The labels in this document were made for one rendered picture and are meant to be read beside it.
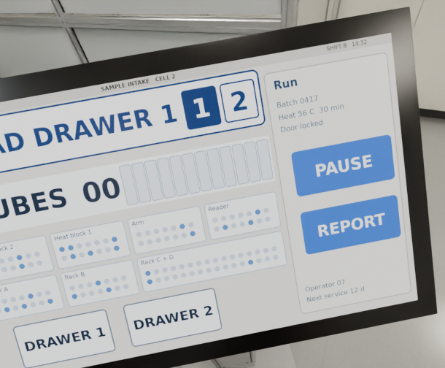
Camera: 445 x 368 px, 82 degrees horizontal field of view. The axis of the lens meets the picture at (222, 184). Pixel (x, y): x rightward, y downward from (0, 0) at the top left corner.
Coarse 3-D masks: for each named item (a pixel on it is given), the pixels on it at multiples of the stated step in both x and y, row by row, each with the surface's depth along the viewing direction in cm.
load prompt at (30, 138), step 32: (128, 96) 23; (160, 96) 23; (192, 96) 24; (224, 96) 24; (256, 96) 24; (0, 128) 23; (32, 128) 23; (64, 128) 23; (96, 128) 24; (128, 128) 24; (160, 128) 24; (192, 128) 24; (224, 128) 24; (0, 160) 23; (32, 160) 24; (64, 160) 24
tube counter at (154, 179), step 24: (240, 144) 24; (264, 144) 24; (96, 168) 24; (120, 168) 24; (144, 168) 24; (168, 168) 24; (192, 168) 24; (216, 168) 24; (240, 168) 24; (264, 168) 25; (96, 192) 24; (120, 192) 24; (144, 192) 24; (168, 192) 24; (192, 192) 25
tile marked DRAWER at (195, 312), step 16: (208, 288) 26; (128, 304) 26; (144, 304) 26; (160, 304) 26; (176, 304) 26; (192, 304) 26; (208, 304) 26; (128, 320) 26; (144, 320) 26; (160, 320) 26; (176, 320) 26; (192, 320) 26; (208, 320) 26; (144, 336) 26; (160, 336) 26; (176, 336) 26; (192, 336) 26
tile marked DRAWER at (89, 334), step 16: (48, 320) 25; (64, 320) 25; (80, 320) 25; (96, 320) 26; (16, 336) 25; (32, 336) 25; (48, 336) 26; (64, 336) 26; (80, 336) 26; (96, 336) 26; (112, 336) 26; (32, 352) 26; (48, 352) 26; (64, 352) 26; (80, 352) 26; (96, 352) 26
